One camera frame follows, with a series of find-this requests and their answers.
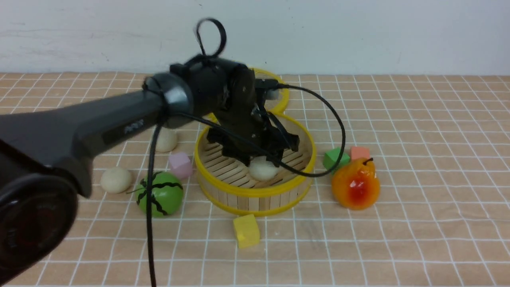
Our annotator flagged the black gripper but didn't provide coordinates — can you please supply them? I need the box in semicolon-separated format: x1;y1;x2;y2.
171;58;300;167

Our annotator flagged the white steamed bun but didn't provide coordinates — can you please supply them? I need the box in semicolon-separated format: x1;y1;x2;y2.
100;167;132;194
155;128;179;153
248;156;279;181

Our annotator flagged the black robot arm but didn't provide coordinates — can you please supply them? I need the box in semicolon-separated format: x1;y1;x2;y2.
0;55;300;285

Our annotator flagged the bamboo steamer tray yellow rim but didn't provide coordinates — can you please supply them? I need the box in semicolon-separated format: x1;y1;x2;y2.
194;128;313;216

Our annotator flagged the bamboo steamer lid yellow rim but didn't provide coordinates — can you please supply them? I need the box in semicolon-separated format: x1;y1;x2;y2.
189;61;288;125

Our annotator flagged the green foam cube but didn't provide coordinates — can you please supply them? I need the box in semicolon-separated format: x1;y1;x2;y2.
322;147;351;174

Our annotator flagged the orange foam cube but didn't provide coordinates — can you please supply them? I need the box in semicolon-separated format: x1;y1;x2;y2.
350;146;371;161

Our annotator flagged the orange yellow toy pear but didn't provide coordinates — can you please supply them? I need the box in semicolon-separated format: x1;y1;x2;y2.
331;158;381;210

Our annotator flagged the yellow foam cube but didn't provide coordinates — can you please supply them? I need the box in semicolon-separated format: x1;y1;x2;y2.
233;214;261;249

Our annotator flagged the pink foam cube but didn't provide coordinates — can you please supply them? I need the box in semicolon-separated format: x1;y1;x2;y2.
168;152;193;180

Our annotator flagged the green toy watermelon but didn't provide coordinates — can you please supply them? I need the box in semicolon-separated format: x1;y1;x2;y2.
130;171;184;218

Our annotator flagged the checkered tan tablecloth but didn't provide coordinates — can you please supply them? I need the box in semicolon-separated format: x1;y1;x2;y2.
0;72;510;287

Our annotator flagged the black cable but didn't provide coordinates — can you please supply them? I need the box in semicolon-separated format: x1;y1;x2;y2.
145;18;346;287

